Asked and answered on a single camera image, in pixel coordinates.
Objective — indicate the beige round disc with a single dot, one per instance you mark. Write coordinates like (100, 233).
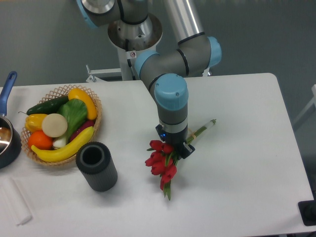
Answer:
(54, 125)

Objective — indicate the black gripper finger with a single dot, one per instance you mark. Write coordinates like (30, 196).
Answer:
(184, 150)

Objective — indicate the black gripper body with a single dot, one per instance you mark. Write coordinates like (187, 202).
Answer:
(174, 139)

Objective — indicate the yellow squash upper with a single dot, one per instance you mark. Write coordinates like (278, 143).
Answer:
(77, 93)

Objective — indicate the dark grey ribbed vase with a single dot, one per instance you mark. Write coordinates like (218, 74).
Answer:
(94, 160)

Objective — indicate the green leafy cabbage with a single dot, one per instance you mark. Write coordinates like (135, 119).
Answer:
(75, 113)

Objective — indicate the woven wicker basket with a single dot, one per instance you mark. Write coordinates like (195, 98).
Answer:
(55, 93)

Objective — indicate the blue handled saucepan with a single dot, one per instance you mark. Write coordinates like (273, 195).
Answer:
(10, 142)

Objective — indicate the yellow bell pepper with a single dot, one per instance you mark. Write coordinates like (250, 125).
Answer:
(33, 122)

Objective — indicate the orange fruit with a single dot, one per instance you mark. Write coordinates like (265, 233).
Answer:
(40, 140)

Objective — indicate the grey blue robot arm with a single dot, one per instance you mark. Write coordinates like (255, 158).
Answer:
(135, 32)

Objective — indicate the white chair frame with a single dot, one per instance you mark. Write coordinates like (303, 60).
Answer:
(306, 112)

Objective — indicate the white folded cloth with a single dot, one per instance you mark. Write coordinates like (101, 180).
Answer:
(16, 203)

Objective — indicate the black device at edge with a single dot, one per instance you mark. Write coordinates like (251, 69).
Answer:
(308, 212)

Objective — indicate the long yellow squash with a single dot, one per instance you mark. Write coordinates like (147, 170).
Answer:
(68, 150)

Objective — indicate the purple eggplant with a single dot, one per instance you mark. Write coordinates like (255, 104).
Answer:
(85, 125)

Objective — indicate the dark green cucumber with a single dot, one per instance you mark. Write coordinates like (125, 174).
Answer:
(47, 107)

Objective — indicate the red tulip bouquet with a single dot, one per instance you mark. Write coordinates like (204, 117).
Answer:
(164, 158)

